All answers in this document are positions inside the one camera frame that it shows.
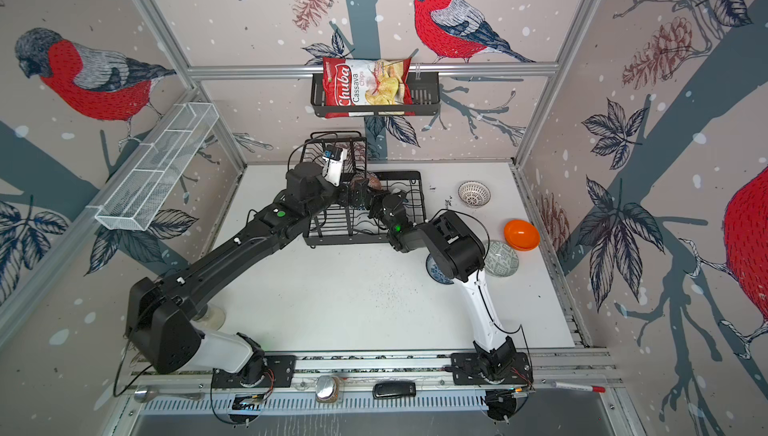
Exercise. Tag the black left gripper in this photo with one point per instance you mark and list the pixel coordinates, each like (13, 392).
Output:
(357, 193)

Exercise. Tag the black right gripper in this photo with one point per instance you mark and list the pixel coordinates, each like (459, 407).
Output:
(377, 199)

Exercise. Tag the orange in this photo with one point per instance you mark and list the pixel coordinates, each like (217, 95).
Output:
(366, 181)

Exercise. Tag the green grey patterned bowl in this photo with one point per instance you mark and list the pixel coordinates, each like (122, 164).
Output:
(501, 260)

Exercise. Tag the blue floral bowl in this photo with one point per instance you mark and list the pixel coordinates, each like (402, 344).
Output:
(435, 273)

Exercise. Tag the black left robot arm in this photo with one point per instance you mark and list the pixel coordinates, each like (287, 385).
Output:
(160, 313)

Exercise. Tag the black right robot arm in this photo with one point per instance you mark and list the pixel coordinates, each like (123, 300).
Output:
(460, 255)

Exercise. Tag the white brown patterned bowl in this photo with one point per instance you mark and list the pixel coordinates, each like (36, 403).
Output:
(474, 194)

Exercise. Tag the red cassava chips bag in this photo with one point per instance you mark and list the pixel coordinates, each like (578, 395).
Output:
(351, 83)

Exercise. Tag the orange plastic bowl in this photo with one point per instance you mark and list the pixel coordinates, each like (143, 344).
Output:
(521, 235)

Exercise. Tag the black remote fob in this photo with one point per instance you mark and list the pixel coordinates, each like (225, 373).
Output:
(394, 389)

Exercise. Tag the silver bell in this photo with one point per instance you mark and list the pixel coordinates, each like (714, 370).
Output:
(327, 389)

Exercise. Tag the black white round object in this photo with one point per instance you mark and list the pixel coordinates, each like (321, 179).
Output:
(213, 318)

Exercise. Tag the red white pen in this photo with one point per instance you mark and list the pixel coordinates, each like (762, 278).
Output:
(570, 386)

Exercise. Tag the metal ladle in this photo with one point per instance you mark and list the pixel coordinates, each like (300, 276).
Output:
(146, 394)

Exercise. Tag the black wire dish rack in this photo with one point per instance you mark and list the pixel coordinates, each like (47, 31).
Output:
(358, 216)

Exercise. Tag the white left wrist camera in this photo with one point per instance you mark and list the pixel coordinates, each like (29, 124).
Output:
(334, 162)

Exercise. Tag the black wall shelf basket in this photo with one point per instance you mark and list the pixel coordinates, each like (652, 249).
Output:
(424, 91)

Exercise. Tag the white wire wall basket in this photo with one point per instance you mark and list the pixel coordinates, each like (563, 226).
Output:
(142, 193)

